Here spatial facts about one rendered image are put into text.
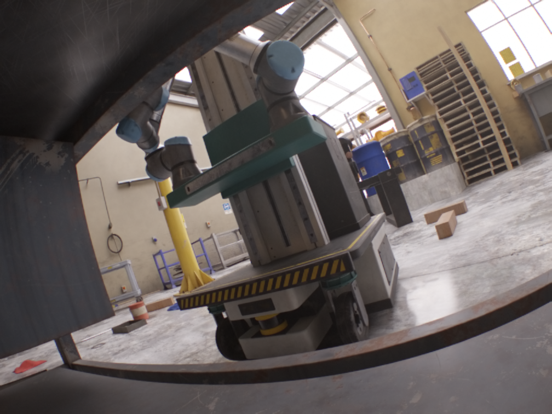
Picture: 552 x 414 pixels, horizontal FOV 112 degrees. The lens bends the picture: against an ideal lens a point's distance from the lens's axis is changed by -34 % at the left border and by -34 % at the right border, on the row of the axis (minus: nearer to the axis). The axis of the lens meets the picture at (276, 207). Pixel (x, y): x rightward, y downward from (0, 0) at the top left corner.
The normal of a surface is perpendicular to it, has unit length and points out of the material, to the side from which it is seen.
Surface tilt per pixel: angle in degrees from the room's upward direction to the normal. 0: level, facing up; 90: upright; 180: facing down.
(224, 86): 90
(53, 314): 90
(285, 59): 96
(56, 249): 90
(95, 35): 180
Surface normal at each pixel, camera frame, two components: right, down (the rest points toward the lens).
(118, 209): 0.61, -0.29
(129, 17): 0.34, 0.94
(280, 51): 0.26, -0.08
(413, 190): -0.71, 0.20
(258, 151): -0.45, 0.08
